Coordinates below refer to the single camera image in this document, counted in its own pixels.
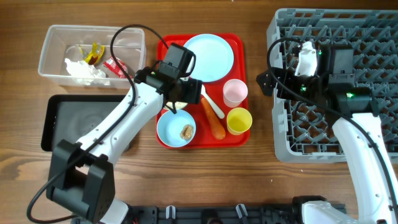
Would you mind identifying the mint green bowl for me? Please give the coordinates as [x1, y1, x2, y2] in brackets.
[164, 101, 188, 110]

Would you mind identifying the light blue bowl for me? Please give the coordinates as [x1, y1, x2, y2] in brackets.
[156, 110, 197, 148]

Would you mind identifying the brown food lump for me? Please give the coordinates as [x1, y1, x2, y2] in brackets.
[180, 124, 194, 141]

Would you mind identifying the orange carrot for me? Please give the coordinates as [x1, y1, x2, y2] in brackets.
[201, 97, 226, 140]

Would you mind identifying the red snack wrapper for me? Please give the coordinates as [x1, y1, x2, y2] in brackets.
[101, 57, 128, 78]

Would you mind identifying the yellow silver foil wrapper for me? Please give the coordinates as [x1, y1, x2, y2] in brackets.
[78, 42, 105, 65]

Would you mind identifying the white napkin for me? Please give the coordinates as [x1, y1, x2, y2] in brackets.
[65, 58, 110, 85]

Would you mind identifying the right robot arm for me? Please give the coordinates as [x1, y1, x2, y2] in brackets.
[256, 42, 397, 223]

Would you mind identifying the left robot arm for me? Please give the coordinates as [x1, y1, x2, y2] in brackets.
[45, 43, 202, 223]

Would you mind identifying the grey dishwasher rack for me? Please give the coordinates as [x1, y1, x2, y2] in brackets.
[267, 8, 397, 164]

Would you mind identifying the clear plastic waste bin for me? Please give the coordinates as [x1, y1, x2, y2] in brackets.
[38, 25, 146, 89]

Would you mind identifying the black food waste tray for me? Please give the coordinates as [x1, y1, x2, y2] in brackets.
[41, 95, 124, 151]

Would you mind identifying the pink plastic cup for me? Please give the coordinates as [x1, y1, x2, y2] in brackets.
[223, 79, 248, 108]

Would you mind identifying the red serving tray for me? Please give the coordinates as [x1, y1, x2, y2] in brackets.
[157, 34, 250, 149]

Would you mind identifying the white plastic spoon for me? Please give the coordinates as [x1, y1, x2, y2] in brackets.
[201, 85, 225, 119]

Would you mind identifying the yellow plastic cup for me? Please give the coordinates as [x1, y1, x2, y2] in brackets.
[226, 108, 252, 135]

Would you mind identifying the light blue plate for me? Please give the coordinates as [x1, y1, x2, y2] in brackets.
[183, 34, 234, 83]

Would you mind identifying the right black cable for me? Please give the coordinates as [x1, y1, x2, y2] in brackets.
[266, 37, 398, 218]

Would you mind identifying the black cable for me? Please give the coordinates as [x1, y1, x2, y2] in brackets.
[266, 37, 398, 218]
[26, 24, 170, 224]

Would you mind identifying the left black cable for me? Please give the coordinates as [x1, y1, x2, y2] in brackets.
[26, 24, 170, 224]

